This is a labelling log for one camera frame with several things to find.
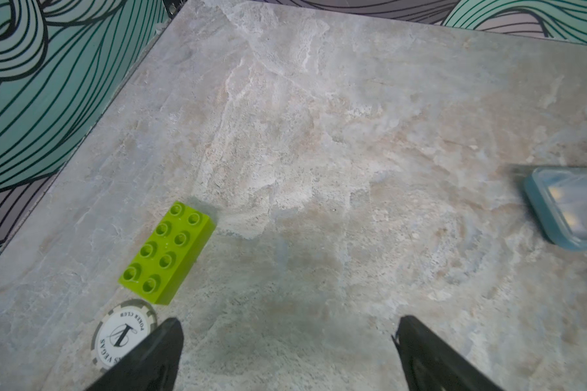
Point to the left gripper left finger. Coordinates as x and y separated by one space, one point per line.
152 365

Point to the small round white lid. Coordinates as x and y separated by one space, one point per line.
123 328

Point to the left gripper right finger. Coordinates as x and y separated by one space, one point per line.
429 363

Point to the blue rectangular pillbox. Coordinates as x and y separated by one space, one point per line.
558 196

